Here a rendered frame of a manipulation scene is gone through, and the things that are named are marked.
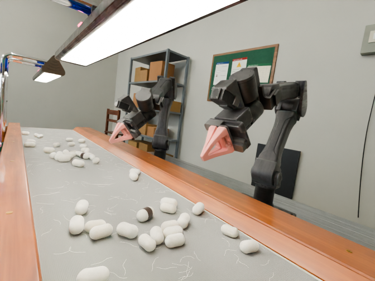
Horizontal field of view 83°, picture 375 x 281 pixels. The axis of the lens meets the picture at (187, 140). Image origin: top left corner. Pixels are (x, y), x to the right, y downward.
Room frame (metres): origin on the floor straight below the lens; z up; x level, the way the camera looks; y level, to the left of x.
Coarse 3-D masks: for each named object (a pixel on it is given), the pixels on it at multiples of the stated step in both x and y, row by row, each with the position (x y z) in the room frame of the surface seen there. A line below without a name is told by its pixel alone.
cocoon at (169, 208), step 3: (162, 204) 0.40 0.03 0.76; (165, 204) 0.40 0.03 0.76; (168, 204) 0.40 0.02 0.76; (171, 204) 0.40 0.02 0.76; (162, 207) 0.40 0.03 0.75; (165, 207) 0.40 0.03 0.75; (168, 207) 0.40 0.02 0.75; (171, 207) 0.40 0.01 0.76; (174, 207) 0.40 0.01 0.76; (162, 210) 0.40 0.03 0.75; (165, 210) 0.40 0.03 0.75; (168, 210) 0.40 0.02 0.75; (171, 210) 0.40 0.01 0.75; (174, 210) 0.40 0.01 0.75; (171, 213) 0.40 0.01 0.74
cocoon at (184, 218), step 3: (183, 213) 0.37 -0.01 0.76; (186, 213) 0.37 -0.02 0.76; (180, 216) 0.36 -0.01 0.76; (183, 216) 0.36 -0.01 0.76; (186, 216) 0.36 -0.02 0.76; (189, 216) 0.37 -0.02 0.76; (180, 219) 0.35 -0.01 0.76; (183, 219) 0.35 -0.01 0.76; (186, 219) 0.35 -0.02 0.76; (189, 219) 0.36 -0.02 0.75; (180, 222) 0.35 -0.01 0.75; (183, 222) 0.35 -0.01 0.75; (186, 222) 0.35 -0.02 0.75; (180, 225) 0.34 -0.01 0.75; (183, 225) 0.34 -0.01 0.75; (186, 225) 0.35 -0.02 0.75; (183, 228) 0.35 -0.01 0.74
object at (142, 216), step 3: (150, 207) 0.37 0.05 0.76; (141, 210) 0.36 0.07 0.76; (144, 210) 0.36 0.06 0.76; (153, 210) 0.37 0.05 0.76; (138, 213) 0.35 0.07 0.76; (141, 213) 0.35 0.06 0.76; (144, 213) 0.35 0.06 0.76; (147, 213) 0.36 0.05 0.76; (153, 213) 0.37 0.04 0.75; (138, 216) 0.35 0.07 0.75; (141, 216) 0.35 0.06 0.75; (144, 216) 0.35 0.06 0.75; (147, 216) 0.36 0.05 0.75; (138, 219) 0.35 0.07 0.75; (141, 219) 0.35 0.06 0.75; (144, 219) 0.35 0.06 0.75; (147, 219) 0.36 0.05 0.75
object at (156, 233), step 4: (152, 228) 0.31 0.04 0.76; (156, 228) 0.31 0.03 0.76; (160, 228) 0.31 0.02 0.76; (152, 232) 0.30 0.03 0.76; (156, 232) 0.30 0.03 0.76; (160, 232) 0.30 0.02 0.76; (152, 236) 0.29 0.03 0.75; (156, 236) 0.29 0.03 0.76; (160, 236) 0.29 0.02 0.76; (156, 240) 0.29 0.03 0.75; (160, 240) 0.29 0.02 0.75; (156, 244) 0.29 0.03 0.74
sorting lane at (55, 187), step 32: (32, 128) 1.33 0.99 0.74; (32, 160) 0.64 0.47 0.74; (32, 192) 0.42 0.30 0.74; (64, 192) 0.44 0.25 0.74; (96, 192) 0.46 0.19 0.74; (128, 192) 0.48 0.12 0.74; (160, 192) 0.51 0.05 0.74; (64, 224) 0.32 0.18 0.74; (160, 224) 0.36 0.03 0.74; (192, 224) 0.37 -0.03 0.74; (64, 256) 0.25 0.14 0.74; (96, 256) 0.26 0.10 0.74; (128, 256) 0.26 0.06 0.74; (160, 256) 0.27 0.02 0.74; (192, 256) 0.28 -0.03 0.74; (224, 256) 0.29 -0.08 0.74; (256, 256) 0.30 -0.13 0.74
